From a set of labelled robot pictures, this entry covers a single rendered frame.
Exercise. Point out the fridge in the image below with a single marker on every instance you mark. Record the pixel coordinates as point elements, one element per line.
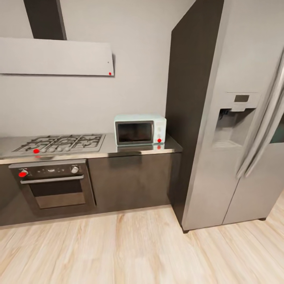
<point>225,107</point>

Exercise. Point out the burner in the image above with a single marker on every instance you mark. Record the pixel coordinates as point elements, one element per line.
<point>58,144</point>

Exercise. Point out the microwave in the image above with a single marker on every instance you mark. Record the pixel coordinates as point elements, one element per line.
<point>133,129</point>

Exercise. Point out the oven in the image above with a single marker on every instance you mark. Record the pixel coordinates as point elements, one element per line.
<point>51,187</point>

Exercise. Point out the range hood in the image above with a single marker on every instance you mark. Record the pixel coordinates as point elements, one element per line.
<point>49,52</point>

